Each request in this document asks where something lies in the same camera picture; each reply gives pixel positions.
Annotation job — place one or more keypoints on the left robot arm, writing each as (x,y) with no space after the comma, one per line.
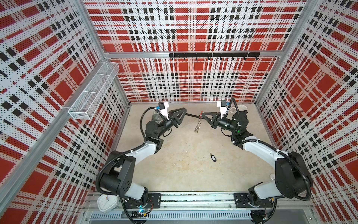
(116,176)

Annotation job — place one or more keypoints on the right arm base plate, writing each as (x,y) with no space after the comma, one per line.
(242,200)

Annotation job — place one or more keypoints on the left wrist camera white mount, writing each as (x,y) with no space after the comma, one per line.
(163,108)

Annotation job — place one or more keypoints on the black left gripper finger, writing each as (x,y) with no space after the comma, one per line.
(178,113)
(178,121)

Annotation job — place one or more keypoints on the black wall hook rail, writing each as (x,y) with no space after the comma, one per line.
(215,54)

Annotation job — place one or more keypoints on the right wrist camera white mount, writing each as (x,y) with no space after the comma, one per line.
(223,106)

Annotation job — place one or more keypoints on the white timer device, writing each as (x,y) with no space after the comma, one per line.
(107,203)

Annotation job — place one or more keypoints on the grey ribbed round object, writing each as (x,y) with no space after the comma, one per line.
(156,117)

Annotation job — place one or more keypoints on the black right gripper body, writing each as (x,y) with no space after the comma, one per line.
(219,122)

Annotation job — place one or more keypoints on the small white round disc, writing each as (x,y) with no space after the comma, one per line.
(272,176)

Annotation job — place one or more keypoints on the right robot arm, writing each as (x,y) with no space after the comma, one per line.
(291,178)

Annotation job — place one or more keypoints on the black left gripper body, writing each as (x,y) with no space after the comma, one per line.
(169,122)

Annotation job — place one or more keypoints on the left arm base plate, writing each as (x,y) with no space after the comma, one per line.
(153,200)

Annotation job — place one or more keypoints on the black key fob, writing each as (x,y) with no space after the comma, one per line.
(213,158)

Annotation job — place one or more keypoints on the white wire mesh basket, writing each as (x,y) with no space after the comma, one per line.
(86,105)

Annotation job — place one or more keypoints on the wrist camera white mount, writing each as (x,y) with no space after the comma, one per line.
(163,108)
(223,106)

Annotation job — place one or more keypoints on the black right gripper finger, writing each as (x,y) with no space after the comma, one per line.
(211,114)
(210,119)

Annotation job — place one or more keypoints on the black wrist watch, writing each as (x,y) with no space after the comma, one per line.
(192,115)

